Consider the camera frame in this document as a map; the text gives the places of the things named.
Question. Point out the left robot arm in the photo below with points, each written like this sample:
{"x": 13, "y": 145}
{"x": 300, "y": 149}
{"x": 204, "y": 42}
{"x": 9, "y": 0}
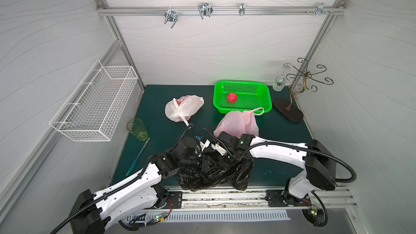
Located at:
{"x": 94, "y": 213}

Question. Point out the pink plastic bag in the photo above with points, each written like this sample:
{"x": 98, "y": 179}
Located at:
{"x": 237, "y": 123}

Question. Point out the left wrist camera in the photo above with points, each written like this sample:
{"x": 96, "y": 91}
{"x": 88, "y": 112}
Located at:
{"x": 203, "y": 144}

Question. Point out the green plastic basket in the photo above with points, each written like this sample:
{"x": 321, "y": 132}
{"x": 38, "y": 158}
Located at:
{"x": 251, "y": 95}

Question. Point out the clear glass bottle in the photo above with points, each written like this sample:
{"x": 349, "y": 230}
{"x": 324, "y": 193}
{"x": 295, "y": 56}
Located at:
{"x": 279, "y": 82}

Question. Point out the white plastic bag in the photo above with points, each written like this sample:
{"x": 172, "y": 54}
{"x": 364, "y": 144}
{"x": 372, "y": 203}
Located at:
{"x": 183, "y": 108}

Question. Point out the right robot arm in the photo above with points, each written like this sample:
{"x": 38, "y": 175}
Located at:
{"x": 319, "y": 170}

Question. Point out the black plastic bag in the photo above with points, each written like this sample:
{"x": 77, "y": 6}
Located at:
{"x": 214, "y": 171}

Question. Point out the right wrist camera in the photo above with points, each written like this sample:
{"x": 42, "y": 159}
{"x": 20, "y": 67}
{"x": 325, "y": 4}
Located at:
{"x": 218, "y": 148}

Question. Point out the metal clamp hook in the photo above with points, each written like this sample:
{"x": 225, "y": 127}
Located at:
{"x": 320, "y": 10}
{"x": 205, "y": 9}
{"x": 170, "y": 16}
{"x": 241, "y": 9}

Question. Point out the green plastic knife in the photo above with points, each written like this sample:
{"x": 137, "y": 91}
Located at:
{"x": 138, "y": 157}

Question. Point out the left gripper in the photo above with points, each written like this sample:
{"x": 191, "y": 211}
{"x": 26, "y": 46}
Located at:
{"x": 197, "y": 162}

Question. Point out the white wire basket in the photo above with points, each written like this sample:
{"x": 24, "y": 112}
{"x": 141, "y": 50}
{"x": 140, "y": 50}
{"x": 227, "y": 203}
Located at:
{"x": 93, "y": 110}

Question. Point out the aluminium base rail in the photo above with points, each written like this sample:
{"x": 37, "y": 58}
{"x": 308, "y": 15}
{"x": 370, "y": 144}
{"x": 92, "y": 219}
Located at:
{"x": 259, "y": 198}

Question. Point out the red apple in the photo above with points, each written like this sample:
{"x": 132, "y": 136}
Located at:
{"x": 232, "y": 97}

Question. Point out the white vent strip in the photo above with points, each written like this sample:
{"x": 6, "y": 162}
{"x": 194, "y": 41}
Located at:
{"x": 227, "y": 216}

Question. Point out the metal hook stand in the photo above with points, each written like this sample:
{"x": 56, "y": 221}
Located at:
{"x": 288, "y": 107}

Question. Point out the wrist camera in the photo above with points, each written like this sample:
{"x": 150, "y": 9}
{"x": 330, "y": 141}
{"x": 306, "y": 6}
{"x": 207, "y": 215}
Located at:
{"x": 218, "y": 148}
{"x": 203, "y": 144}

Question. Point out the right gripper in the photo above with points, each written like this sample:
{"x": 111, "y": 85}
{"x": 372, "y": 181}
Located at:
{"x": 220, "y": 157}

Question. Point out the metal crossbar rail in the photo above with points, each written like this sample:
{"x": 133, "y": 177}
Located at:
{"x": 217, "y": 10}

